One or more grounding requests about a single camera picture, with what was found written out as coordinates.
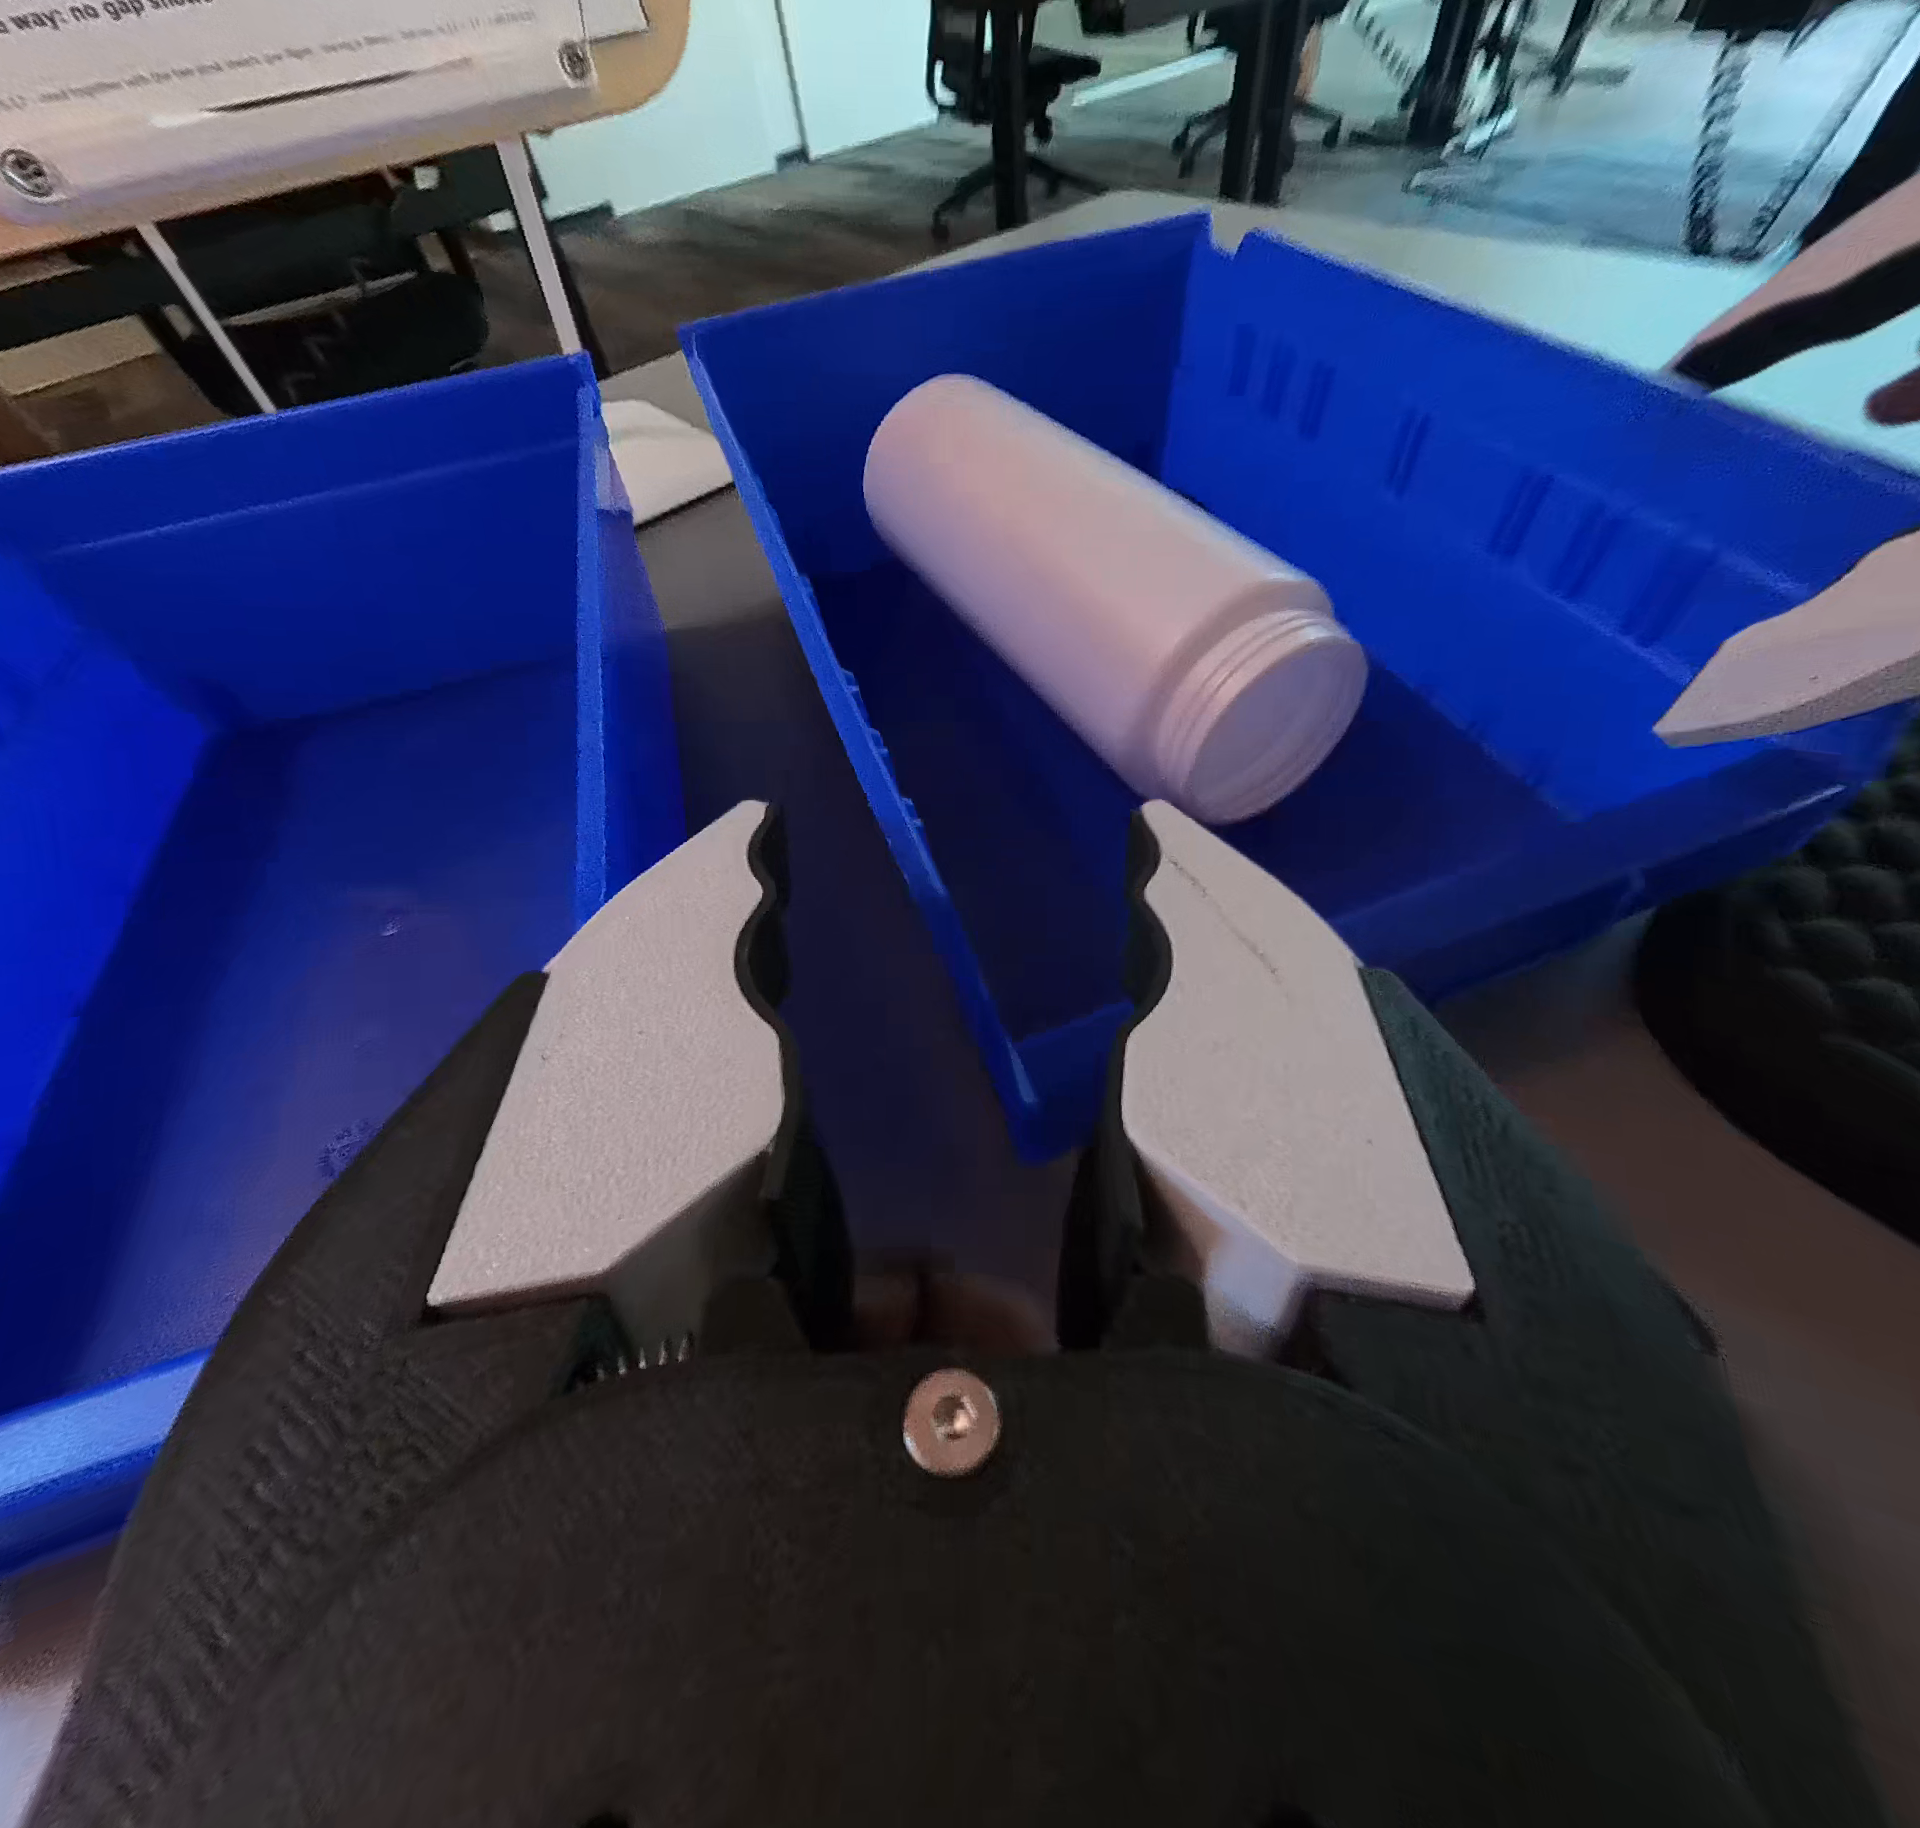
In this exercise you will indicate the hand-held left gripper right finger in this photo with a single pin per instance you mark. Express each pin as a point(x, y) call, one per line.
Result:
point(1287, 1122)

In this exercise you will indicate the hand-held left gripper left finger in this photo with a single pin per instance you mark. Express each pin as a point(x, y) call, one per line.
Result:
point(632, 1096)

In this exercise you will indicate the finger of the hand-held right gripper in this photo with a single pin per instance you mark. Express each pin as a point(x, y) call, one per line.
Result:
point(1829, 292)
point(1816, 659)

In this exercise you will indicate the blue plastic bin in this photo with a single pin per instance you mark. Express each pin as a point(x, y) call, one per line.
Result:
point(302, 581)
point(1504, 404)

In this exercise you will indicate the white plastic bottle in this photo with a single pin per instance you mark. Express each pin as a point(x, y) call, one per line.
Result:
point(1109, 581)

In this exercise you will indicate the person's left hand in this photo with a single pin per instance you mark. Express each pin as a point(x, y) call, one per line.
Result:
point(944, 1308)

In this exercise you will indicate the white document stand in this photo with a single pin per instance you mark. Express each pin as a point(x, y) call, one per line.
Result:
point(661, 470)

